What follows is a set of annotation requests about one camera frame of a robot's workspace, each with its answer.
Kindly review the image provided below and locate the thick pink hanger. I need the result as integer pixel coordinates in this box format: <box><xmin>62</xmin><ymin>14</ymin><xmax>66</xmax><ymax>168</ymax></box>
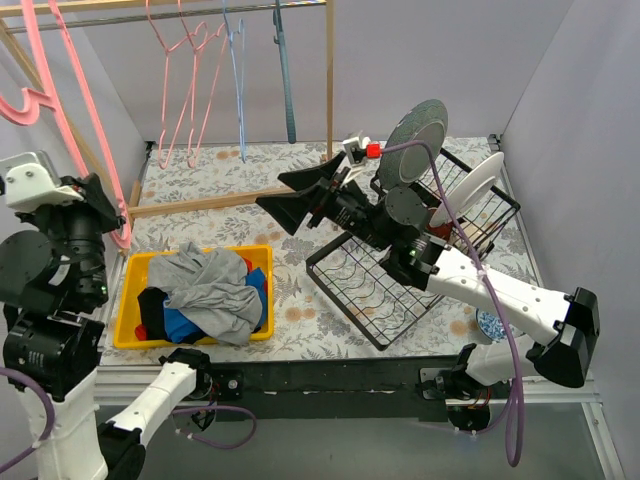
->
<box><xmin>0</xmin><ymin>0</ymin><xmax>134</xmax><ymax>251</ymax></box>

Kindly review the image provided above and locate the grey tank top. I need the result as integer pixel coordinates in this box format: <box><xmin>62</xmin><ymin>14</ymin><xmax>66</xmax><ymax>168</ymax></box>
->
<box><xmin>147</xmin><ymin>242</ymin><xmax>262</xmax><ymax>346</ymax></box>

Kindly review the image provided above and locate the blue tank top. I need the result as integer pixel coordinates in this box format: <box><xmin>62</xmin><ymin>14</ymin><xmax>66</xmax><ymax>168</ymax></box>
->
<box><xmin>163</xmin><ymin>268</ymin><xmax>268</xmax><ymax>344</ymax></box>

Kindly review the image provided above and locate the light blue hanger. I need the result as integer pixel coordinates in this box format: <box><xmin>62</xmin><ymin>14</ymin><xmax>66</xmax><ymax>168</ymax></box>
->
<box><xmin>222</xmin><ymin>0</ymin><xmax>246</xmax><ymax>163</ymax></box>

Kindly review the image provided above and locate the grey-blue hanger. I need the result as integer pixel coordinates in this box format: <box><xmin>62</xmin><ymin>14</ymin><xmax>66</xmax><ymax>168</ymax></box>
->
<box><xmin>272</xmin><ymin>0</ymin><xmax>297</xmax><ymax>144</ymax></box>

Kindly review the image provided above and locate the thin pink hanger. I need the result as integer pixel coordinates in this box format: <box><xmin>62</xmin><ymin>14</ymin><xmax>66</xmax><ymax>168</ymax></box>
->
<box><xmin>180</xmin><ymin>17</ymin><xmax>228</xmax><ymax>169</ymax></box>
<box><xmin>145</xmin><ymin>1</ymin><xmax>210</xmax><ymax>170</ymax></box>

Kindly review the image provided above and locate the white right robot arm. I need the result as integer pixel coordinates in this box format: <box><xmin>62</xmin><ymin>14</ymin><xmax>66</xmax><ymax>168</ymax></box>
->
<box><xmin>256</xmin><ymin>152</ymin><xmax>600</xmax><ymax>398</ymax></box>

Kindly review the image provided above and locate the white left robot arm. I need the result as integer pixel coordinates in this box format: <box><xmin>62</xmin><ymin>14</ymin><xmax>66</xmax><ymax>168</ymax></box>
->
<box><xmin>1</xmin><ymin>174</ymin><xmax>213</xmax><ymax>479</ymax></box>

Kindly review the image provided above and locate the wooden clothes rack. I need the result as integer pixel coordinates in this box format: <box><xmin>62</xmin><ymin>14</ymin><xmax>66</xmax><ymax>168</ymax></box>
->
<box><xmin>1</xmin><ymin>0</ymin><xmax>335</xmax><ymax>227</ymax></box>

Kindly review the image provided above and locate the yellow plastic tray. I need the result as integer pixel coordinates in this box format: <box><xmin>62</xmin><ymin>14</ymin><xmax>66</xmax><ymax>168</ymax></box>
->
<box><xmin>112</xmin><ymin>244</ymin><xmax>275</xmax><ymax>350</ymax></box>

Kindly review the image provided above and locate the floral table mat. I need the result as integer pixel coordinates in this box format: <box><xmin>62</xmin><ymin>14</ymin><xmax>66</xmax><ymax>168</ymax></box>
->
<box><xmin>99</xmin><ymin>137</ymin><xmax>561</xmax><ymax>361</ymax></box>

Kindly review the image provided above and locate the red bowl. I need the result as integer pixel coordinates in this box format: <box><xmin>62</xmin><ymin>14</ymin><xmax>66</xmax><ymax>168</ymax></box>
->
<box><xmin>427</xmin><ymin>222</ymin><xmax>454</xmax><ymax>241</ymax></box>

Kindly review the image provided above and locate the grey patterned plate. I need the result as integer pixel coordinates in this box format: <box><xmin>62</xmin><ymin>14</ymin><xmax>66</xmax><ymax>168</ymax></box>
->
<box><xmin>378</xmin><ymin>99</ymin><xmax>448</xmax><ymax>190</ymax></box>

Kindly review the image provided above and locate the cream bowl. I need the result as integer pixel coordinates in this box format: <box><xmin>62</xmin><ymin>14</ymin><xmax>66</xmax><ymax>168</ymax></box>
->
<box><xmin>462</xmin><ymin>222</ymin><xmax>495</xmax><ymax>250</ymax></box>

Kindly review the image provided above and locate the white plate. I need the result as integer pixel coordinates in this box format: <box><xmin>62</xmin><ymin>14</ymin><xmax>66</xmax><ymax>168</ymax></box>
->
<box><xmin>445</xmin><ymin>152</ymin><xmax>504</xmax><ymax>218</ymax></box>

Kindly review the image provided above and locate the blue white porcelain bowl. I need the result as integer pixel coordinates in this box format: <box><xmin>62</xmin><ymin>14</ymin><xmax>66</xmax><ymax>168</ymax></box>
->
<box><xmin>476</xmin><ymin>310</ymin><xmax>507</xmax><ymax>341</ymax></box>

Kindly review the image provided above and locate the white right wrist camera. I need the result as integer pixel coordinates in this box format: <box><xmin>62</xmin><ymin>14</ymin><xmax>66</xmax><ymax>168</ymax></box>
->
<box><xmin>342</xmin><ymin>132</ymin><xmax>382</xmax><ymax>185</ymax></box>

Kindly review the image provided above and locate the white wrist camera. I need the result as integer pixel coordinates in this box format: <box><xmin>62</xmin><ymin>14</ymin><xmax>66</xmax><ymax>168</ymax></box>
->
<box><xmin>1</xmin><ymin>150</ymin><xmax>84</xmax><ymax>213</ymax></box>
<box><xmin>342</xmin><ymin>132</ymin><xmax>382</xmax><ymax>185</ymax></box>

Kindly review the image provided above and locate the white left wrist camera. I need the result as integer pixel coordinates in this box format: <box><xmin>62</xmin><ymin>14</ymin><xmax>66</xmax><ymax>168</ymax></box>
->
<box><xmin>1</xmin><ymin>150</ymin><xmax>84</xmax><ymax>213</ymax></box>

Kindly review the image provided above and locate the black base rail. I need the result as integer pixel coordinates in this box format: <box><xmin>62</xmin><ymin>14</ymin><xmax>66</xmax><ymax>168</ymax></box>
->
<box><xmin>154</xmin><ymin>355</ymin><xmax>514</xmax><ymax>434</ymax></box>

